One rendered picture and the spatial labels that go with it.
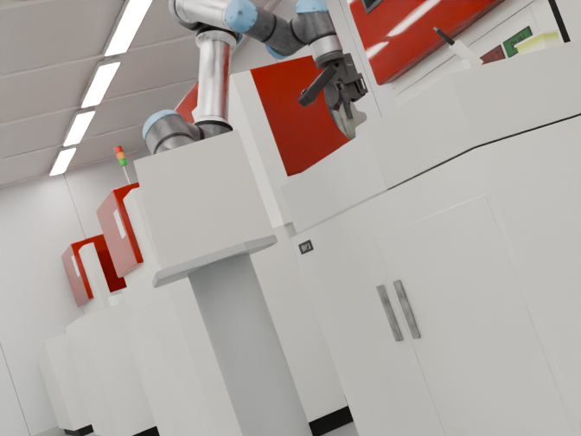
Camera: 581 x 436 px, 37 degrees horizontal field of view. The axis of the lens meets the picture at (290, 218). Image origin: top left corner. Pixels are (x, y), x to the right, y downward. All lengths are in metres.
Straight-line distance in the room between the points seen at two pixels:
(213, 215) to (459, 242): 0.63
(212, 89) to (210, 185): 0.39
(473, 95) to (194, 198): 0.75
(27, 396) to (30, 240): 1.68
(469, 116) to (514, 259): 0.28
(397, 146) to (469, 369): 0.50
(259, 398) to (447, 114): 0.82
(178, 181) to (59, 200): 8.01
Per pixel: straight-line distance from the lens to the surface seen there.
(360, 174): 2.04
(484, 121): 1.69
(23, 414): 9.82
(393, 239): 1.99
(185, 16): 2.44
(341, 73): 2.15
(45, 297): 9.90
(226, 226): 2.11
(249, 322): 2.08
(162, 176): 2.11
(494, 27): 2.54
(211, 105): 2.40
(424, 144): 1.79
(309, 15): 2.16
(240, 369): 2.09
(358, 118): 2.12
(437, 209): 1.81
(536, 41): 2.04
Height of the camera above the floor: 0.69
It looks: 4 degrees up
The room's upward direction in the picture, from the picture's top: 19 degrees counter-clockwise
